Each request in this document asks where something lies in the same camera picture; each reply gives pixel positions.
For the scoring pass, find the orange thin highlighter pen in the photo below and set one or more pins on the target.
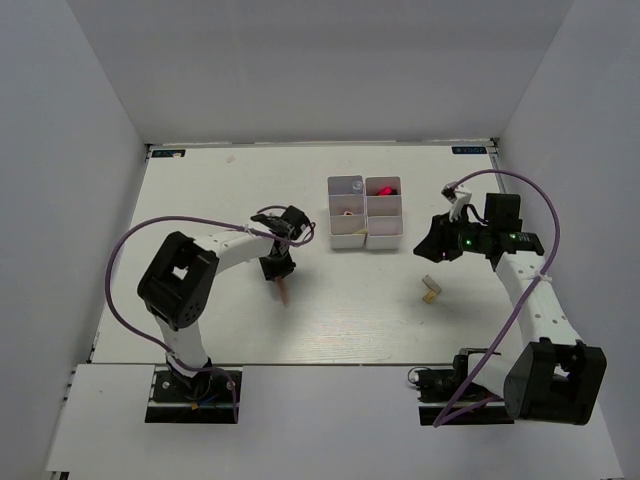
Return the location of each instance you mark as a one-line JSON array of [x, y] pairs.
[[283, 291]]

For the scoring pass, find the left white compartment organizer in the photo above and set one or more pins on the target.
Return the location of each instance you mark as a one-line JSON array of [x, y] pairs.
[[341, 228]]

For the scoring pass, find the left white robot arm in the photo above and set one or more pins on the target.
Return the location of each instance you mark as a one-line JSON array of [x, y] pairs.
[[176, 286]]

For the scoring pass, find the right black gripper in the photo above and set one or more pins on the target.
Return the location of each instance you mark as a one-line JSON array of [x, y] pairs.
[[439, 239]]

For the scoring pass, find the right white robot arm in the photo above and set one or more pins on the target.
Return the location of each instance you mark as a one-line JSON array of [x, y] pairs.
[[556, 378]]

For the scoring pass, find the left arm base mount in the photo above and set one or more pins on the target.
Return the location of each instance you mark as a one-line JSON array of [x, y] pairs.
[[213, 402]]

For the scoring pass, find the small tan eraser block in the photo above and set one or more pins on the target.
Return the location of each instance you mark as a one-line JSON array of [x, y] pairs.
[[433, 289]]

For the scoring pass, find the pink black highlighter marker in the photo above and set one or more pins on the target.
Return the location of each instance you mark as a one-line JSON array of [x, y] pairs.
[[387, 191]]

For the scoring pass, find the white compartment organizer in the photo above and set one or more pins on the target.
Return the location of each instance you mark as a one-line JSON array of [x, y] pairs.
[[341, 228], [384, 214]]

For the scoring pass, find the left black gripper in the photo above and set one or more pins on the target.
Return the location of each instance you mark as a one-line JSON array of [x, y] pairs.
[[284, 268]]

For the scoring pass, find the right white compartment organizer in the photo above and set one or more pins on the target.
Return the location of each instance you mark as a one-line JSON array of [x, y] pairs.
[[384, 214]]

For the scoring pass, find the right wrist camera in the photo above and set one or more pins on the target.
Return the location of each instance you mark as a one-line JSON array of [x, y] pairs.
[[458, 196]]

